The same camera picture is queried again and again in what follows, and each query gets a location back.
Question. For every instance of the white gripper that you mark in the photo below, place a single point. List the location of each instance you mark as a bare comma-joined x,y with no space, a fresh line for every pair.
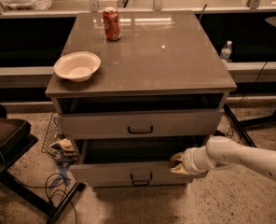
188,162

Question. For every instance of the grey drawer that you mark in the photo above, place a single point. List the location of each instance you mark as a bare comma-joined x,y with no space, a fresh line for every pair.
140,124
131,162

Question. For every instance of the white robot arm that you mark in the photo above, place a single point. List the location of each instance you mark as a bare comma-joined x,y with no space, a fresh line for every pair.
220,153

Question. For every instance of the grey drawer cabinet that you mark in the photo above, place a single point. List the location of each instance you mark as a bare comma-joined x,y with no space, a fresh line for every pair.
163,61

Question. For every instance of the black stand base right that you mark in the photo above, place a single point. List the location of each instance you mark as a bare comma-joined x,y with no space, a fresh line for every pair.
242,125

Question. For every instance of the clear plastic water bottle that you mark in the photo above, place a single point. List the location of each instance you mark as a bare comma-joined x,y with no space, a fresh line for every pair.
226,51

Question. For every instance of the white paper bowl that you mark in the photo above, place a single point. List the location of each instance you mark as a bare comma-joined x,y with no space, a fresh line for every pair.
77,66

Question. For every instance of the orange soda can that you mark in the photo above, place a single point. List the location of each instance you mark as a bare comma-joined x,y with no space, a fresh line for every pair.
110,24

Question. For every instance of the dark brown chair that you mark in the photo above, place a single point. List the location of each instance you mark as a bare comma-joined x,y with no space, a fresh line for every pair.
15,140

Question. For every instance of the black table leg stand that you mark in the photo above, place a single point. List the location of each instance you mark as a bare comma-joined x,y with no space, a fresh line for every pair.
51,210

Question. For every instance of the wire mesh basket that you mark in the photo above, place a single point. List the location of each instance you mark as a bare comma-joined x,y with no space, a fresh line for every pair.
56,145

